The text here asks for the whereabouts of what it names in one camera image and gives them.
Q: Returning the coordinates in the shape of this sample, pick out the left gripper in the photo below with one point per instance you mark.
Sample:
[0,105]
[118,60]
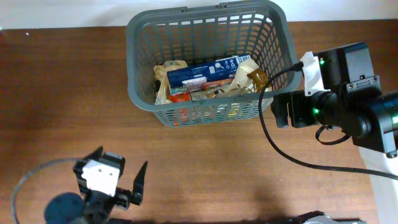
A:
[123,195]

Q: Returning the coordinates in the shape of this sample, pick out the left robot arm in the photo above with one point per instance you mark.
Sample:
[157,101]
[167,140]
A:
[75,208]

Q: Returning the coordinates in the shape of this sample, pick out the grey plastic basket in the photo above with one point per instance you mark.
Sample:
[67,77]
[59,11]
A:
[204,34]

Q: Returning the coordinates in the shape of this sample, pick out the brown-top cookie bag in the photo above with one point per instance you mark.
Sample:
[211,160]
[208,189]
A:
[249,78]

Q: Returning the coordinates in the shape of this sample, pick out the orange spaghetti packet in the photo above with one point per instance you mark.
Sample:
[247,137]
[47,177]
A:
[193,96]

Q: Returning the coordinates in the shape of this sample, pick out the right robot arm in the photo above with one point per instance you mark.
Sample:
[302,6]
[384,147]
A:
[373,132]

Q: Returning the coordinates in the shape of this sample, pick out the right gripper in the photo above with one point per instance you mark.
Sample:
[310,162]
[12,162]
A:
[298,109]

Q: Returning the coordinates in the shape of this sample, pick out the Kleenex tissue multipack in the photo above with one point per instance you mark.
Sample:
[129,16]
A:
[204,76]

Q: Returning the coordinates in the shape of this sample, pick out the beige snack bag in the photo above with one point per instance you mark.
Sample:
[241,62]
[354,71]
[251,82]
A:
[161,75]

